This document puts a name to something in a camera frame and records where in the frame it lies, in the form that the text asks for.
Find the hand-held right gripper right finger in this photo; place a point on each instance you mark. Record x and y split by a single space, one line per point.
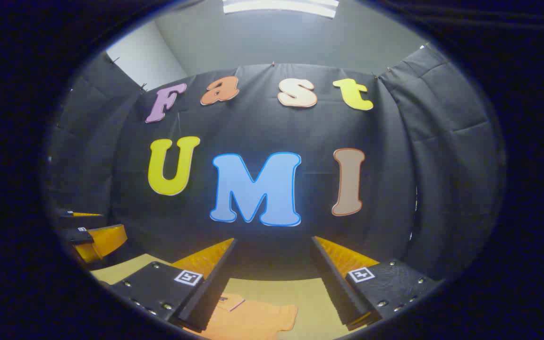
335 283

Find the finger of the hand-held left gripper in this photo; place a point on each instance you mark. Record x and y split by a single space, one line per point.
66 213
104 241

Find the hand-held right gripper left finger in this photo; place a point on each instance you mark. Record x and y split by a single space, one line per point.
208 288

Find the orange T-shirt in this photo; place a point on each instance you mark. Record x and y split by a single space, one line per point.
253 321

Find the black backdrop cloth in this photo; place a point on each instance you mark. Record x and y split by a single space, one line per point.
262 127

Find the ceiling light panel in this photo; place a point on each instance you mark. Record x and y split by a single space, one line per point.
279 6

